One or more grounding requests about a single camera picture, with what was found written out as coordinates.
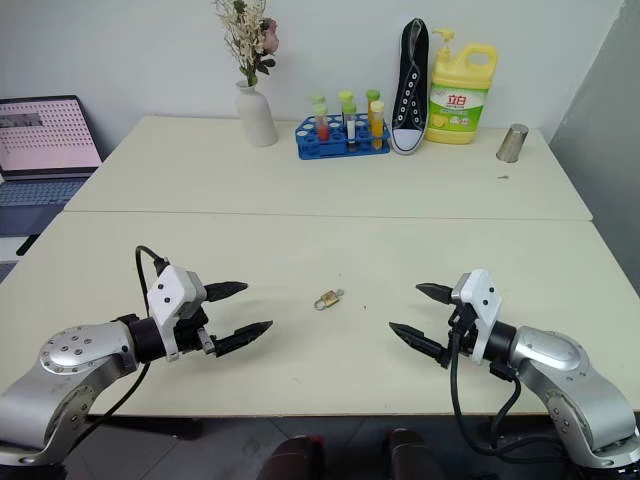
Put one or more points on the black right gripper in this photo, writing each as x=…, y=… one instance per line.
x=462, y=330

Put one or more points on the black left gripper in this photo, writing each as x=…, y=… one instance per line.
x=192, y=332

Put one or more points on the small brass padlock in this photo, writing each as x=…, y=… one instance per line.
x=328, y=299

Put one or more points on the dark rounded shape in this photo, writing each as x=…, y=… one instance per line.
x=295, y=460
x=412, y=455

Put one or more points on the blue test tube rack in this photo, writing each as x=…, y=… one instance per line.
x=340, y=149

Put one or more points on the steel metal cup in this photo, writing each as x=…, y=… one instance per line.
x=512, y=145

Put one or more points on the white ceramic vase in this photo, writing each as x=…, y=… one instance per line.
x=256, y=117

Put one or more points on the orange liquid yellow cap tube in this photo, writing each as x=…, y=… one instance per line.
x=377, y=125

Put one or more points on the white label test tube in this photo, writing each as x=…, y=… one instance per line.
x=351, y=127

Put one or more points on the red liquid test tube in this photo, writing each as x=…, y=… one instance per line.
x=323, y=127

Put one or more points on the yellow detergent pump bottle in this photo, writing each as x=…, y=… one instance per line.
x=457, y=105

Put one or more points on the black canvas sneaker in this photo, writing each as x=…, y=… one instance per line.
x=412, y=100

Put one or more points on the green cap test tube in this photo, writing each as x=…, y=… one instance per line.
x=345, y=102
x=372, y=96

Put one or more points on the open laptop computer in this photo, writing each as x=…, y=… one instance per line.
x=42, y=145

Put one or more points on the dried flower bouquet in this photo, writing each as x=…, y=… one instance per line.
x=247, y=35

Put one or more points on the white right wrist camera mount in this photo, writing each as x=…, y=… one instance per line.
x=482, y=300

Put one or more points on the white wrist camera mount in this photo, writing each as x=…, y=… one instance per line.
x=167, y=295
x=482, y=300

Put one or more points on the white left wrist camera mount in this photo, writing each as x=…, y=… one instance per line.
x=167, y=295

